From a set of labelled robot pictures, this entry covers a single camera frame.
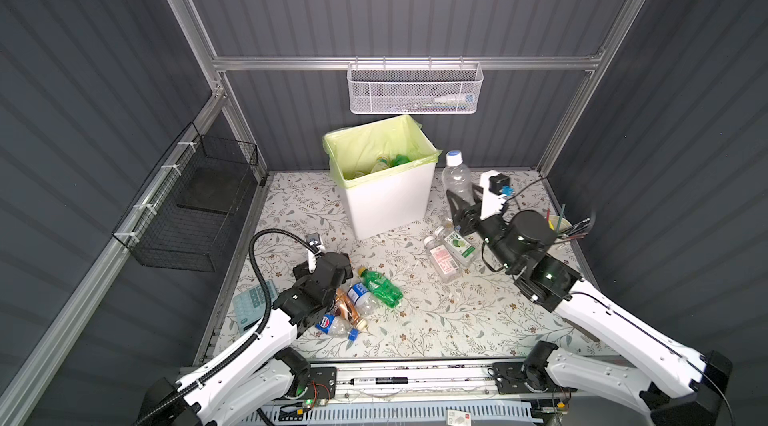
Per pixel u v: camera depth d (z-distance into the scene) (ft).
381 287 2.84
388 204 2.82
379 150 3.30
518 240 1.57
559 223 2.99
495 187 1.70
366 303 2.79
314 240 2.27
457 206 1.99
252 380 1.85
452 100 2.97
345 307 2.69
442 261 2.99
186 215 2.41
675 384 1.29
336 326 2.62
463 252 3.05
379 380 2.42
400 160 3.45
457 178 1.99
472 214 1.86
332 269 1.96
